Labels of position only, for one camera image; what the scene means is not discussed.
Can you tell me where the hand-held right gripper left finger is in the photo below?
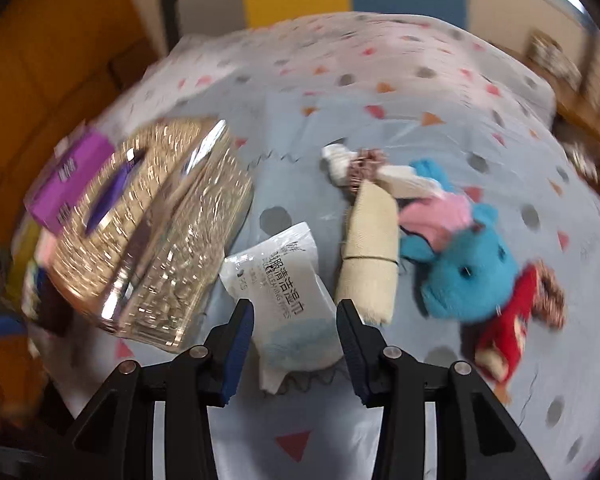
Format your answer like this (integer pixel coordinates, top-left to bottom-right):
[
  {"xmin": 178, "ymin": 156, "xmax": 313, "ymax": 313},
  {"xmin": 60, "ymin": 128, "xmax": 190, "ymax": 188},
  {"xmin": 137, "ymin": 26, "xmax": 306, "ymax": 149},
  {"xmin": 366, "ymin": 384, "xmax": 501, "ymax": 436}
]
[{"xmin": 60, "ymin": 299, "xmax": 256, "ymax": 480}]

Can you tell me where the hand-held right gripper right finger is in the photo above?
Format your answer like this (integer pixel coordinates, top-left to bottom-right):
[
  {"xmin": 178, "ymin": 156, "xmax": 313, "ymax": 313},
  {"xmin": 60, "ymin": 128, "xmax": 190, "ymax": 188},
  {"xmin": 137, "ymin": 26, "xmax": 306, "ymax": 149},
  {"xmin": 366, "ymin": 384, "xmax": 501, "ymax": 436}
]
[{"xmin": 336, "ymin": 299, "xmax": 551, "ymax": 480}]

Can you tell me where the white wet wipes pack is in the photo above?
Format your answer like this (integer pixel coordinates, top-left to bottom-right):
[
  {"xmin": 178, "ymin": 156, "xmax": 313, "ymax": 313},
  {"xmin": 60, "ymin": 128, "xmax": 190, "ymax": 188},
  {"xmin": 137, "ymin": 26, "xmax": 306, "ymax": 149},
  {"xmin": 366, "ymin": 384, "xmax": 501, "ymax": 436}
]
[{"xmin": 219, "ymin": 221, "xmax": 347, "ymax": 394}]

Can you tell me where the blue plush mouse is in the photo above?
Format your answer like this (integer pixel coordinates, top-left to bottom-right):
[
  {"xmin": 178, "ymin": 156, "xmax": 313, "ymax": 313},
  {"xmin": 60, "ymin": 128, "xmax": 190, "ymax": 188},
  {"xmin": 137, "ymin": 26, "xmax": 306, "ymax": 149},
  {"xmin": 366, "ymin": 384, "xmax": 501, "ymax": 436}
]
[{"xmin": 399, "ymin": 159, "xmax": 522, "ymax": 322}]

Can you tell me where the red sock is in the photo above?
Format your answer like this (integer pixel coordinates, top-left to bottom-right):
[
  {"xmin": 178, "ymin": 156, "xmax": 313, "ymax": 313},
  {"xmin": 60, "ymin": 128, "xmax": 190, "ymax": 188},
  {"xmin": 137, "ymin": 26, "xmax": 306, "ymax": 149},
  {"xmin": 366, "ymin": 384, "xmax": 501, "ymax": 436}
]
[{"xmin": 474, "ymin": 261, "xmax": 539, "ymax": 387}]

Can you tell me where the beige rolled cloth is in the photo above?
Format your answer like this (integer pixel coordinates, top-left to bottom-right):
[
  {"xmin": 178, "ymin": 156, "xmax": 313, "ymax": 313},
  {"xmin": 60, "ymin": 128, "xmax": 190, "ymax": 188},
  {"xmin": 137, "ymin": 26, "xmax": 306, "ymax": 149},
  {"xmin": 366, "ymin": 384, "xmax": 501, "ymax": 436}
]
[{"xmin": 334, "ymin": 179, "xmax": 399, "ymax": 327}]

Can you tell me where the ornate gold tissue box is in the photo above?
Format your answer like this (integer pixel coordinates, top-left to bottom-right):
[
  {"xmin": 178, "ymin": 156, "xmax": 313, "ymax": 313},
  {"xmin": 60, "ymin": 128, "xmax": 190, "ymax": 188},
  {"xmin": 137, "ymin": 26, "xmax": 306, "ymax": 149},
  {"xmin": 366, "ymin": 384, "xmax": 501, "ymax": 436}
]
[{"xmin": 44, "ymin": 116, "xmax": 254, "ymax": 354}]

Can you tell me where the pink cloth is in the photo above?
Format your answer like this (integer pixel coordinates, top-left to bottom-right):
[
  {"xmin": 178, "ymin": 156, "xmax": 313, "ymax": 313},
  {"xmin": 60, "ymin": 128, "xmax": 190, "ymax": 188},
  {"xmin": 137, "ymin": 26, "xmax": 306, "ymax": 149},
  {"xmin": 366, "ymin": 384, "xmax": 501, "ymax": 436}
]
[{"xmin": 396, "ymin": 191, "xmax": 474, "ymax": 249}]

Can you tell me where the cream knitted cloth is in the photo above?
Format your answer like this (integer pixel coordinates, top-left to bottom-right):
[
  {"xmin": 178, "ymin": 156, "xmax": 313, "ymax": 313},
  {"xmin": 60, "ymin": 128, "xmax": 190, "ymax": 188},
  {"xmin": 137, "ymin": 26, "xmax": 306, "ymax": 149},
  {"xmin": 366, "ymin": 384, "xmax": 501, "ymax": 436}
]
[{"xmin": 379, "ymin": 166, "xmax": 452, "ymax": 199}]

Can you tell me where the brown scrunchie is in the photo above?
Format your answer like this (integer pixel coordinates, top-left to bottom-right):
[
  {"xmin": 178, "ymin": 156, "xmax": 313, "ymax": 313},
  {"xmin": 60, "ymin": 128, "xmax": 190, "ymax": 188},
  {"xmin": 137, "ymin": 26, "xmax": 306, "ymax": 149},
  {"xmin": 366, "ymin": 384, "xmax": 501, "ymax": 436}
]
[{"xmin": 344, "ymin": 148, "xmax": 387, "ymax": 197}]

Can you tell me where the white knitted sock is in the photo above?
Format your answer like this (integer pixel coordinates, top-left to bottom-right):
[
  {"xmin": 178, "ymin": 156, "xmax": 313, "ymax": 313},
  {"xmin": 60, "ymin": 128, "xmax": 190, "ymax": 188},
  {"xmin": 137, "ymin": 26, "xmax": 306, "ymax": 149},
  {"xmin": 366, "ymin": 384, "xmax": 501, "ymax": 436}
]
[{"xmin": 321, "ymin": 143, "xmax": 352, "ymax": 182}]

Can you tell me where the plaid scrunchie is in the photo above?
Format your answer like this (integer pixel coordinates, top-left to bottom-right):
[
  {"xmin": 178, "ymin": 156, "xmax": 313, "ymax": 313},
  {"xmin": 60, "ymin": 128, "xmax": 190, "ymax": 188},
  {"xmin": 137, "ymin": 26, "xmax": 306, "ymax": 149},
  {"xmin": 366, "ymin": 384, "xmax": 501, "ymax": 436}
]
[{"xmin": 534, "ymin": 259, "xmax": 567, "ymax": 332}]

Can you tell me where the purple carton box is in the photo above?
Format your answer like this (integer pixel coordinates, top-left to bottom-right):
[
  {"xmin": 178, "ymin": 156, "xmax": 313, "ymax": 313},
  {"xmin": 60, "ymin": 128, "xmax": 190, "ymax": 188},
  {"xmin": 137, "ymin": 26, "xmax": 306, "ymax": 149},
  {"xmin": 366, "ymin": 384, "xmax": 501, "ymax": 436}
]
[{"xmin": 23, "ymin": 129, "xmax": 117, "ymax": 237}]

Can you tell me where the wooden desk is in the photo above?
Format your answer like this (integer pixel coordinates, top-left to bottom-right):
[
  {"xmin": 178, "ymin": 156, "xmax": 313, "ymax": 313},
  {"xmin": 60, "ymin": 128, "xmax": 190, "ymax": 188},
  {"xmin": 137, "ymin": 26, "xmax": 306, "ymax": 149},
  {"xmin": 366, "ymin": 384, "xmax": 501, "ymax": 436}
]
[{"xmin": 527, "ymin": 30, "xmax": 600, "ymax": 181}]

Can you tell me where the orange wooden wardrobe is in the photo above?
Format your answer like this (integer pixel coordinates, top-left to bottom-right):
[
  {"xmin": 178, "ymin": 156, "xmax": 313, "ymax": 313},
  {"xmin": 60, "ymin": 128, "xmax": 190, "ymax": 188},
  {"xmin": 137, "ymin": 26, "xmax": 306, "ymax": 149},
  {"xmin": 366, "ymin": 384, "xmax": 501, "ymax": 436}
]
[{"xmin": 0, "ymin": 0, "xmax": 166, "ymax": 241}]

